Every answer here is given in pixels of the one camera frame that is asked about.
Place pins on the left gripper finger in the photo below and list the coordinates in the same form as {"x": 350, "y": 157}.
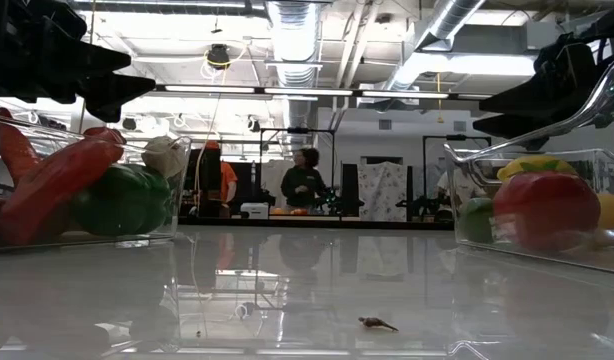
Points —
{"x": 114, "y": 92}
{"x": 77, "y": 52}

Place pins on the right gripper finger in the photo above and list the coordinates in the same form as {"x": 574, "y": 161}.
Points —
{"x": 517, "y": 125}
{"x": 557, "y": 90}

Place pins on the yellow lemon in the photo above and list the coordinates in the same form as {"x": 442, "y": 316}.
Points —
{"x": 534, "y": 164}

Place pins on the white garlic bulb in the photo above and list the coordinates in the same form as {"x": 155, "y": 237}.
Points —
{"x": 163, "y": 156}

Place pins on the red tomato with green top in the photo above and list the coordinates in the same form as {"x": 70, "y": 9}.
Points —
{"x": 547, "y": 210}

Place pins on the orange carrot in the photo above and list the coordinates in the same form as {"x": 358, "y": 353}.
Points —
{"x": 14, "y": 147}

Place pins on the green lime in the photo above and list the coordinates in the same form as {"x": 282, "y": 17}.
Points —
{"x": 477, "y": 220}

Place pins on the green bell pepper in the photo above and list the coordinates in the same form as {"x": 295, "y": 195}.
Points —
{"x": 122, "y": 200}

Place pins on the bright red chili pepper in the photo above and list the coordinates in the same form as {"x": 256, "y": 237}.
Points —
{"x": 52, "y": 187}

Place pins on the person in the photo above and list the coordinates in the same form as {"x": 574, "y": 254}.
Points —
{"x": 228, "y": 182}
{"x": 303, "y": 182}
{"x": 459, "y": 186}

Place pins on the clear plastic bin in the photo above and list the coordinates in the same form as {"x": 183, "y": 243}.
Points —
{"x": 537, "y": 257}
{"x": 179, "y": 200}

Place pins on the patterned white cloth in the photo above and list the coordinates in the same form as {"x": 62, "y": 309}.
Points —
{"x": 382, "y": 190}

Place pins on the white box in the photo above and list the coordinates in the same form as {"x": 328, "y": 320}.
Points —
{"x": 254, "y": 210}

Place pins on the black background table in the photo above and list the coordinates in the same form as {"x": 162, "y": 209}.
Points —
{"x": 317, "y": 223}

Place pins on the small brown stem piece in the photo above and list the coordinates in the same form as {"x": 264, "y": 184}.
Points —
{"x": 377, "y": 323}

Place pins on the black stand frame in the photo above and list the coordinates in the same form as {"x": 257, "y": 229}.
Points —
{"x": 297, "y": 130}
{"x": 457, "y": 137}

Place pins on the black ceiling camera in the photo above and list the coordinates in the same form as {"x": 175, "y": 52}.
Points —
{"x": 218, "y": 56}

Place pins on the silver ventilation duct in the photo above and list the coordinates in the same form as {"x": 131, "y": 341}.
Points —
{"x": 437, "y": 35}
{"x": 294, "y": 45}

